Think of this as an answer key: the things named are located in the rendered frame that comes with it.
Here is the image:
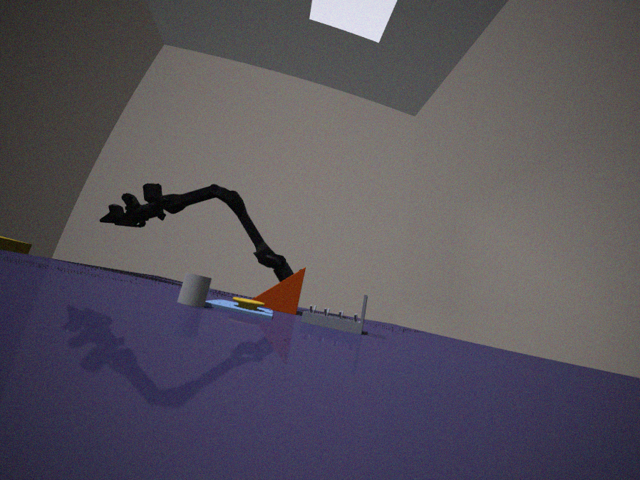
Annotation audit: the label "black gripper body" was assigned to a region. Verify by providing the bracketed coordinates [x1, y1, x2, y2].
[108, 204, 149, 228]

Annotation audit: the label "grey dish rack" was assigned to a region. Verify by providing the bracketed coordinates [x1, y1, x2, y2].
[301, 295, 368, 334]

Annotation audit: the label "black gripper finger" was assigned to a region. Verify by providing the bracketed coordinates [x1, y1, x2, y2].
[115, 220, 137, 228]
[100, 213, 119, 224]

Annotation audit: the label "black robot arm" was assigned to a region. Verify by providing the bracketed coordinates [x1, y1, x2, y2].
[122, 183, 294, 282]

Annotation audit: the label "yellow plate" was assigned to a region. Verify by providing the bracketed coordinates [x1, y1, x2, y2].
[233, 297, 264, 311]

